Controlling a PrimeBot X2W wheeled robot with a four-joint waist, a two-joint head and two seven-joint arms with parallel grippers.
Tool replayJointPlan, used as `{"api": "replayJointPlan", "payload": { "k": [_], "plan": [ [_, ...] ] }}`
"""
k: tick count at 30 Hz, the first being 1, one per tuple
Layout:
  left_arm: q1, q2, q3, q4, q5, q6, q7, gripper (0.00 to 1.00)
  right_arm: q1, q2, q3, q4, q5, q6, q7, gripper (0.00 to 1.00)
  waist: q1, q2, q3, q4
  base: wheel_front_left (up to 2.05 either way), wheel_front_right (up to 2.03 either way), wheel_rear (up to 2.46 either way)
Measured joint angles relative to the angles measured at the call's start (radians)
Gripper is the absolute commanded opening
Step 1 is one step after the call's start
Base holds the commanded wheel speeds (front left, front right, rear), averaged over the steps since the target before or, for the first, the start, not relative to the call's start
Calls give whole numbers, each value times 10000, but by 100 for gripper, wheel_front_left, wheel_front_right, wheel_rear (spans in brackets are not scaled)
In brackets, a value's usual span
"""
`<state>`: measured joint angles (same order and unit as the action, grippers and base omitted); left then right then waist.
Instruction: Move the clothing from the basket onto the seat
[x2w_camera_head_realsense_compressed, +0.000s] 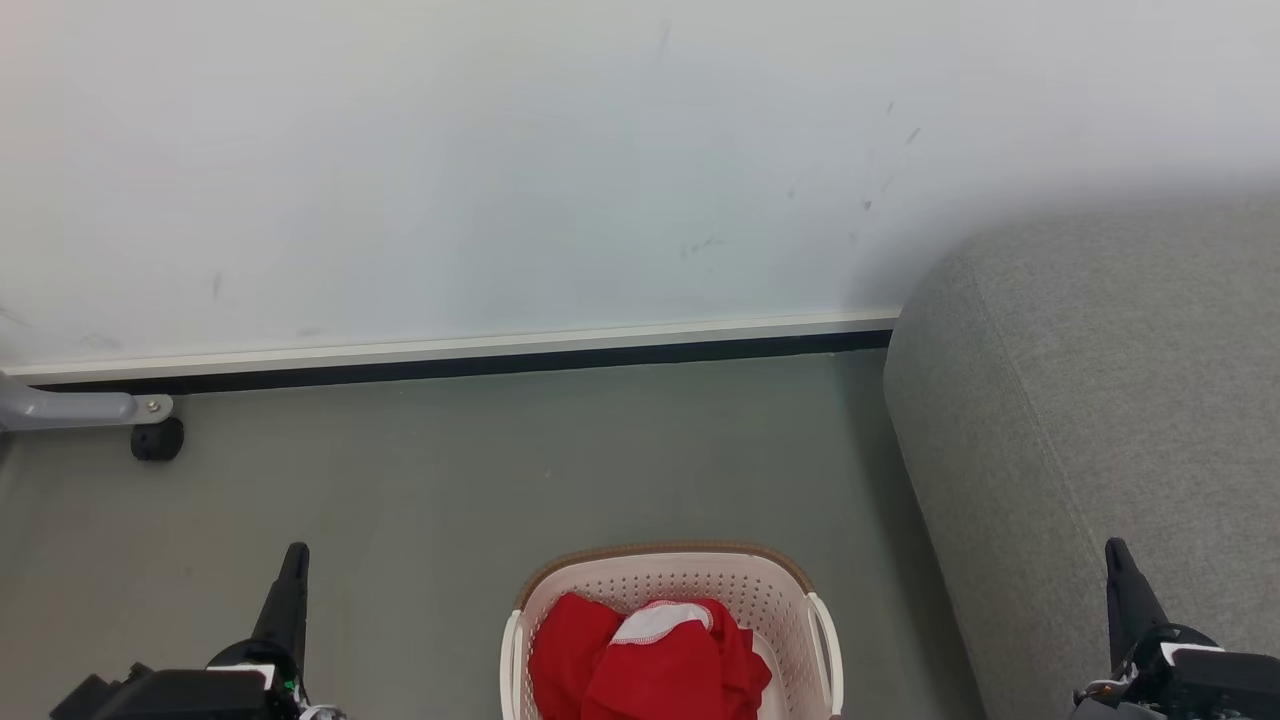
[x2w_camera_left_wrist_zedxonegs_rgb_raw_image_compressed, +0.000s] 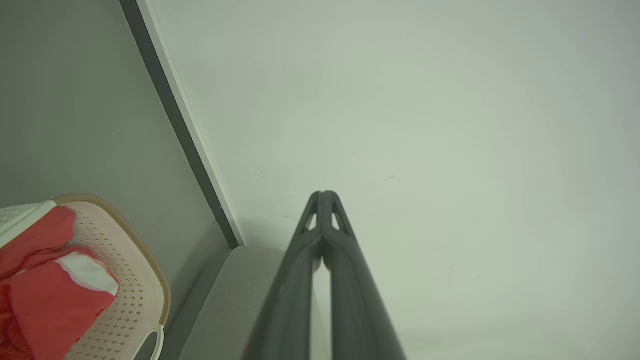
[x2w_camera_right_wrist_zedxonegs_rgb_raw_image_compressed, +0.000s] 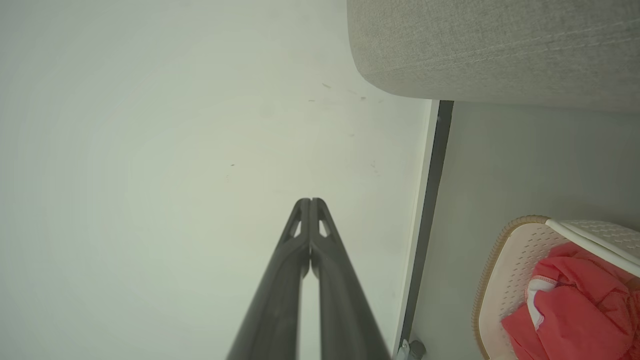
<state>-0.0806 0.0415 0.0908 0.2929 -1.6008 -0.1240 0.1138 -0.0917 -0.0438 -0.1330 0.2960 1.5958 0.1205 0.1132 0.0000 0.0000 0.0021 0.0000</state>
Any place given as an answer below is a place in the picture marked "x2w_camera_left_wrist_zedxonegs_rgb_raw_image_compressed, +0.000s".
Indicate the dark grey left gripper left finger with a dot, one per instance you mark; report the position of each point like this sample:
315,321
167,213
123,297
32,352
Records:
292,300

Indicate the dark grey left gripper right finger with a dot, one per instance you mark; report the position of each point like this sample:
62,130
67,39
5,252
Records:
355,310

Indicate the dark and white baseboard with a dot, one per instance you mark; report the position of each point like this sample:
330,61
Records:
172,115

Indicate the cream perforated laundry basket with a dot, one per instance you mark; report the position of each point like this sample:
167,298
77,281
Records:
135,280

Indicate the red cloth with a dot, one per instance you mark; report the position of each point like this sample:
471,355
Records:
50,305
45,230

